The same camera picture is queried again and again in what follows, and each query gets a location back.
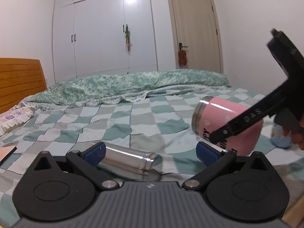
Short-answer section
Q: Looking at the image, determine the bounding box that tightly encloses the wooden headboard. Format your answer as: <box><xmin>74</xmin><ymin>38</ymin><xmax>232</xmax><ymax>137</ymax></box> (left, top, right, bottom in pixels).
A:
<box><xmin>0</xmin><ymin>58</ymin><xmax>47</xmax><ymax>113</ymax></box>

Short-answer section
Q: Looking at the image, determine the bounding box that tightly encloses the blue cartoon cup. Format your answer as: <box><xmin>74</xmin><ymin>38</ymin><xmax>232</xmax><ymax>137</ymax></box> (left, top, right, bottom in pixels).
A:
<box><xmin>271</xmin><ymin>124</ymin><xmax>293</xmax><ymax>149</ymax></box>

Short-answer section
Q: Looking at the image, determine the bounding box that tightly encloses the pink insulated cup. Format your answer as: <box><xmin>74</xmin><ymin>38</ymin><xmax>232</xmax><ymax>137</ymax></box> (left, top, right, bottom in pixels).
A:
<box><xmin>192</xmin><ymin>96</ymin><xmax>263</xmax><ymax>156</ymax></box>

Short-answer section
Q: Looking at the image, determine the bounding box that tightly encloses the black door handle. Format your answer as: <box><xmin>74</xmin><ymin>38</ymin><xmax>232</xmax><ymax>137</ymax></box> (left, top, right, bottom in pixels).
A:
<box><xmin>179</xmin><ymin>43</ymin><xmax>188</xmax><ymax>51</ymax></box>

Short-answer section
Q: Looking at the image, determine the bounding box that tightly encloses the green floral duvet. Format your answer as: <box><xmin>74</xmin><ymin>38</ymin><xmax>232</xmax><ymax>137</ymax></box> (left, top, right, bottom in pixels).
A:
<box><xmin>23</xmin><ymin>69</ymin><xmax>229</xmax><ymax>107</ymax></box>

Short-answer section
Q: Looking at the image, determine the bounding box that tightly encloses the stainless steel cup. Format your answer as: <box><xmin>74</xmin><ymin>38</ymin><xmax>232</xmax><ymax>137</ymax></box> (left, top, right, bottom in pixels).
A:
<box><xmin>98</xmin><ymin>143</ymin><xmax>163</xmax><ymax>182</ymax></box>

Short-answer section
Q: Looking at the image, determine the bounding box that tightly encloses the purple floral pillow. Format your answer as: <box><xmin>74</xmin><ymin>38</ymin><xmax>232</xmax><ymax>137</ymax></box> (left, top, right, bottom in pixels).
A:
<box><xmin>0</xmin><ymin>107</ymin><xmax>35</xmax><ymax>136</ymax></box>

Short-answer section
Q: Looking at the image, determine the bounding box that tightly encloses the green checkered bed sheet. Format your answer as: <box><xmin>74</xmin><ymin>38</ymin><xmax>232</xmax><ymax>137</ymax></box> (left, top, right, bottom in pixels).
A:
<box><xmin>0</xmin><ymin>85</ymin><xmax>304</xmax><ymax>219</ymax></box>

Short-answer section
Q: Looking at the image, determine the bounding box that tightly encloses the person's right hand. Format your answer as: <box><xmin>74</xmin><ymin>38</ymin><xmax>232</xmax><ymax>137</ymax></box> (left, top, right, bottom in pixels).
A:
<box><xmin>282</xmin><ymin>128</ymin><xmax>304</xmax><ymax>151</ymax></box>

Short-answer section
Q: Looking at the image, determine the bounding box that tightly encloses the white wardrobe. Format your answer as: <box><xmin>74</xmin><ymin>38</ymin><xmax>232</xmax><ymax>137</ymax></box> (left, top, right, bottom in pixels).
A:
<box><xmin>52</xmin><ymin>0</ymin><xmax>158</xmax><ymax>82</ymax></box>

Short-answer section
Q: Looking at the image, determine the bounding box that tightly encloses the green hanging ornament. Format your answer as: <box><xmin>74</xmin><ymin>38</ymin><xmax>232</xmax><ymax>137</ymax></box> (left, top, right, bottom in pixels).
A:
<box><xmin>125</xmin><ymin>24</ymin><xmax>131</xmax><ymax>52</ymax></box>

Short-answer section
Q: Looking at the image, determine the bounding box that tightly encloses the beige wooden door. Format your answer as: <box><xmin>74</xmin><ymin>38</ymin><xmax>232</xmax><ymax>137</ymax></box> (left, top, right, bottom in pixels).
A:
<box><xmin>169</xmin><ymin>0</ymin><xmax>224</xmax><ymax>73</ymax></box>

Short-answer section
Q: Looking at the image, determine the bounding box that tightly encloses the pink book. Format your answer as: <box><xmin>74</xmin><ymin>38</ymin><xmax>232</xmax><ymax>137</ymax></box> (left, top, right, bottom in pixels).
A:
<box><xmin>0</xmin><ymin>146</ymin><xmax>17</xmax><ymax>165</ymax></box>

